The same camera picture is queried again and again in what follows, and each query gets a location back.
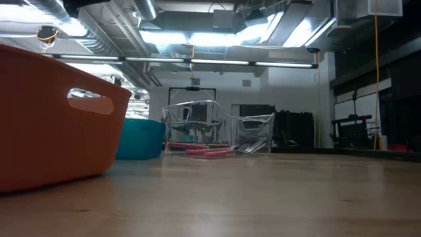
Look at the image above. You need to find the clear plastic bin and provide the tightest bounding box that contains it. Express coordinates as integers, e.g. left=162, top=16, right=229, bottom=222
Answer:
left=161, top=99, right=276, bottom=159

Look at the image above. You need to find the long ceiling light bar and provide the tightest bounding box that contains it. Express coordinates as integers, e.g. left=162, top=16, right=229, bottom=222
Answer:
left=49, top=53, right=319, bottom=70

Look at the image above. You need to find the teal plastic bin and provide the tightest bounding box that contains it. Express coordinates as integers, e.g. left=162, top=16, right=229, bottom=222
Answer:
left=114, top=117, right=167, bottom=161

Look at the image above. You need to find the black cabinet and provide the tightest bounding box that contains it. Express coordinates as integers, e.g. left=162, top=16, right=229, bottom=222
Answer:
left=272, top=111, right=316, bottom=148

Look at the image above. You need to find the grey ceiling unit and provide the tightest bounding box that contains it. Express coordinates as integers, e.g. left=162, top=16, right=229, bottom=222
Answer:
left=212, top=9, right=238, bottom=34

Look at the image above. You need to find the black pegboard cart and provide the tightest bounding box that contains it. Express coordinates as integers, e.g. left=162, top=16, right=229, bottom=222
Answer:
left=330, top=114, right=376, bottom=149

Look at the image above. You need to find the whiteboard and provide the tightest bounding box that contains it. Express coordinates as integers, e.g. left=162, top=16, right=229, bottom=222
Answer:
left=334, top=93, right=383, bottom=141

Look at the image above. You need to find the white ceiling dome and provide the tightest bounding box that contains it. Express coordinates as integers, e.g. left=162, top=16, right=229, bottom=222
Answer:
left=326, top=24, right=353, bottom=38

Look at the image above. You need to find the orange plastic bin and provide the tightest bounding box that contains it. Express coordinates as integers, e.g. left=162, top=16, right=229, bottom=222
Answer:
left=0, top=43, right=133, bottom=194

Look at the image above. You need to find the white ceiling box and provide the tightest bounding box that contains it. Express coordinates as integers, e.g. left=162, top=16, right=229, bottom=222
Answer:
left=335, top=0, right=404, bottom=18

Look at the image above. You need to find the black gantry frame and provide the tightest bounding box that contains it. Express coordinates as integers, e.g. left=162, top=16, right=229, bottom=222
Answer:
left=168, top=86, right=217, bottom=106

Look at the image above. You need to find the black wall screen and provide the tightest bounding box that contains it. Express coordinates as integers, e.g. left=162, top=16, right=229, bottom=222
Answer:
left=239, top=104, right=276, bottom=117

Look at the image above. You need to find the thin yellow hanging cable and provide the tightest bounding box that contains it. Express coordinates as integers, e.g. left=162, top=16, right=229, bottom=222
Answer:
left=316, top=52, right=320, bottom=149

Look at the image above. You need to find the silver round ventilation duct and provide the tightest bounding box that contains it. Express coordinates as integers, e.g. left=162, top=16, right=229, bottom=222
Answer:
left=133, top=0, right=159, bottom=21

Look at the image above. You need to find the yellow extension cable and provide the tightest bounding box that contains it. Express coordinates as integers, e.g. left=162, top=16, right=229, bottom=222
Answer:
left=372, top=0, right=382, bottom=151

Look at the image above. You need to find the black ceiling cable reel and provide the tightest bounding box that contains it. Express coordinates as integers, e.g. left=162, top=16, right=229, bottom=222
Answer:
left=36, top=24, right=61, bottom=45

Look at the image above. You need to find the black aluminium table frame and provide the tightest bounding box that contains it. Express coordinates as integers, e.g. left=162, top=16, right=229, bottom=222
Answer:
left=269, top=144, right=421, bottom=163

